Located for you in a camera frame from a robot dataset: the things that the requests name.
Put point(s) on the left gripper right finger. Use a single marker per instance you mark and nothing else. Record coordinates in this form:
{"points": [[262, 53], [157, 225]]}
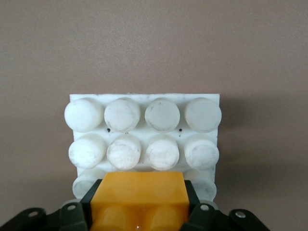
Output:
{"points": [[202, 216]]}

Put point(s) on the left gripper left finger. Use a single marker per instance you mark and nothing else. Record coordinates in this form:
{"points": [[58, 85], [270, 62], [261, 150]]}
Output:
{"points": [[77, 216]]}

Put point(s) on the yellow two-stud block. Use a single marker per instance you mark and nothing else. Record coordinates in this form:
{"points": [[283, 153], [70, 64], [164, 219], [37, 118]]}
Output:
{"points": [[139, 192]]}

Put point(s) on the white studded base plate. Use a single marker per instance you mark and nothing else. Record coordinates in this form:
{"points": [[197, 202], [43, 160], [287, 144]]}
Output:
{"points": [[144, 134]]}

